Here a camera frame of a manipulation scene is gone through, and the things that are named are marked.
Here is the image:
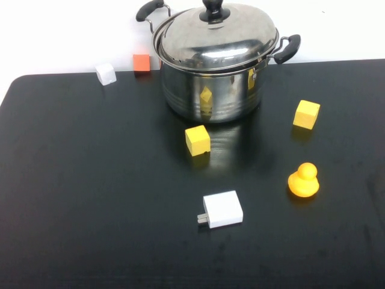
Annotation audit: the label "stainless steel pot lid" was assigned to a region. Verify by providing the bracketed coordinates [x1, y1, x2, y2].
[158, 0, 279, 69]

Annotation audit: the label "yellow foam cube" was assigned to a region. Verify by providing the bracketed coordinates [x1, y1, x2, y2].
[292, 99, 321, 129]
[185, 125, 211, 157]

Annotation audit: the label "white plug charger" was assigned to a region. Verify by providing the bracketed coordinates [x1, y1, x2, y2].
[197, 189, 244, 231]

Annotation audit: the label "orange foam cube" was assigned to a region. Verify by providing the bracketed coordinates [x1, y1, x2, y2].
[132, 54, 151, 76]

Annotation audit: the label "white foam cube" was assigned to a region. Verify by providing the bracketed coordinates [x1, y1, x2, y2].
[95, 62, 117, 87]

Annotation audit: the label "yellow rubber duck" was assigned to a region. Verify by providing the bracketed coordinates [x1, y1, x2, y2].
[287, 162, 320, 199]

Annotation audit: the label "stainless steel pot black handles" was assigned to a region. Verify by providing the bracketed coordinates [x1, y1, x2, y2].
[135, 0, 301, 124]

